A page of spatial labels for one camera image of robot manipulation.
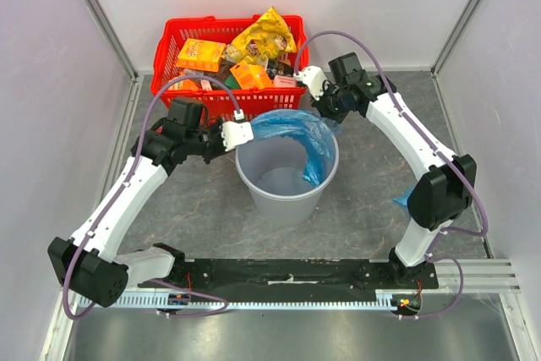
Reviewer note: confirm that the grey slotted cable duct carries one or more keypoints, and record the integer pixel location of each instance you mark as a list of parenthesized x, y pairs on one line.
[(169, 300)]

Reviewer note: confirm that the yellow chips bag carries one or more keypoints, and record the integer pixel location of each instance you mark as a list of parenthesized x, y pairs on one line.
[(267, 38)]

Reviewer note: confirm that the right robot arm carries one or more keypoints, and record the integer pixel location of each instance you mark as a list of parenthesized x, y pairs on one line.
[(444, 179)]

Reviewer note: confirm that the grey plastic trash bin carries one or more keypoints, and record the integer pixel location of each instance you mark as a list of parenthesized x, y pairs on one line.
[(272, 170)]

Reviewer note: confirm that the orange striped packet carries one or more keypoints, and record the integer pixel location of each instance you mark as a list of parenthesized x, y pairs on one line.
[(187, 84)]

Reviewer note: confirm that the torn blue trash bag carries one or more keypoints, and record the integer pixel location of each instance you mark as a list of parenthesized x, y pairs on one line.
[(313, 133)]

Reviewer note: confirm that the red plastic shopping basket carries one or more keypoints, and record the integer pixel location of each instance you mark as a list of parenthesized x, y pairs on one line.
[(253, 101)]

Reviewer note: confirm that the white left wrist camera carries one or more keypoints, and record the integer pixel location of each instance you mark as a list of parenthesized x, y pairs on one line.
[(236, 132)]

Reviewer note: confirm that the orange snack box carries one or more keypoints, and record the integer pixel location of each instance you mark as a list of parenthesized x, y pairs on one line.
[(201, 55)]

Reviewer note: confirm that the green packet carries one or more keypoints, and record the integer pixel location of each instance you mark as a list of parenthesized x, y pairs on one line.
[(231, 83)]

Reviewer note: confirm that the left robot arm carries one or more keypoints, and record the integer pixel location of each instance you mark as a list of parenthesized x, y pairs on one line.
[(88, 262)]

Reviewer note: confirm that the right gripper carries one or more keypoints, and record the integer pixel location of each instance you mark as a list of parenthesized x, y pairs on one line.
[(323, 101)]

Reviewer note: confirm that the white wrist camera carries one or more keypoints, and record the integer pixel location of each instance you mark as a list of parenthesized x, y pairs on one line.
[(236, 132), (313, 78)]

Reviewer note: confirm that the small orange carton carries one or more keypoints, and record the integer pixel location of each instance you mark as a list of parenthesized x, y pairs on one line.
[(251, 76)]

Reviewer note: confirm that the blue trash bag roll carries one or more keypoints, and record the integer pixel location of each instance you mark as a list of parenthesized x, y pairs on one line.
[(402, 201)]

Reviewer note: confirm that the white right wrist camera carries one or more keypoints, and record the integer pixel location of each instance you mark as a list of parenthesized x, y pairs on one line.
[(313, 78)]

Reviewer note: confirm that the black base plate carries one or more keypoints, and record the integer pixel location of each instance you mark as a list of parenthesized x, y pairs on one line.
[(302, 280)]

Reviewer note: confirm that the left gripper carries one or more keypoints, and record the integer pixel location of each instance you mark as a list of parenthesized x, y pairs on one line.
[(216, 128)]

